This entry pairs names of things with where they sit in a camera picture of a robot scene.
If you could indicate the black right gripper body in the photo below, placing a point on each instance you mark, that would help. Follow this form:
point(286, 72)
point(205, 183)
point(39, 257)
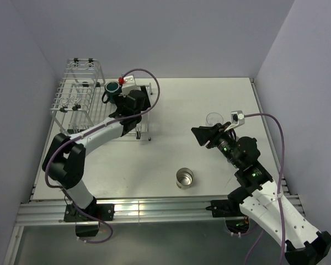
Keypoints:
point(225, 143)

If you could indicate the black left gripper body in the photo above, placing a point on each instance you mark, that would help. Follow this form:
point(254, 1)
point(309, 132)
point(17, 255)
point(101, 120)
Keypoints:
point(119, 101)

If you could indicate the dark green ceramic mug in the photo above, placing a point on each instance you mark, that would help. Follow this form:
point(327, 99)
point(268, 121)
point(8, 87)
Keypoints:
point(111, 90)

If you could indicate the stainless steel cup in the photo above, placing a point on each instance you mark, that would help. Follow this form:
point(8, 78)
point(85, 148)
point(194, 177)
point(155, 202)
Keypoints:
point(184, 178)

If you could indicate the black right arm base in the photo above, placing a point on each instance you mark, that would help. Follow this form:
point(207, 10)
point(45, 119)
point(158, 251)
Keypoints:
point(226, 208)

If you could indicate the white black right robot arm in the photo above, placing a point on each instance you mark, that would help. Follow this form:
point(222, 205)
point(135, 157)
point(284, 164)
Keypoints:
point(258, 198)

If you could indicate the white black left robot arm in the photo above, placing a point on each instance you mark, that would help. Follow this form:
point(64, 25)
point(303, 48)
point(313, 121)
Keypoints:
point(64, 162)

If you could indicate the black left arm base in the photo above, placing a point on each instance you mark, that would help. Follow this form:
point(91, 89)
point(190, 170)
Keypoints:
point(103, 212)

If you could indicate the clear plastic cup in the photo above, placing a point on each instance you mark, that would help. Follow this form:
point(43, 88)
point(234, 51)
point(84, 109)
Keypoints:
point(213, 119)

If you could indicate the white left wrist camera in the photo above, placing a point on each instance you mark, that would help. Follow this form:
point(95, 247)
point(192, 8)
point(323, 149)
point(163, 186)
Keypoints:
point(127, 84)

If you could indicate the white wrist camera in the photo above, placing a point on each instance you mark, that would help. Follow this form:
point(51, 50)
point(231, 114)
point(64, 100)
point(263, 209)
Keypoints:
point(237, 119)
point(127, 84)

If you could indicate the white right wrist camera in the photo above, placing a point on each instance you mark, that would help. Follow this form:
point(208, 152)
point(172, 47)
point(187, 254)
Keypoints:
point(237, 119)

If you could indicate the metal wire dish rack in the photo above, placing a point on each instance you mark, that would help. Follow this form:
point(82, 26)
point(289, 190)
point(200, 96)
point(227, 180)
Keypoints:
point(77, 104)

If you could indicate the aluminium frame rail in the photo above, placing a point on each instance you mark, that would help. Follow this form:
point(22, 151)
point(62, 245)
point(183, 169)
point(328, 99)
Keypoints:
point(126, 211)

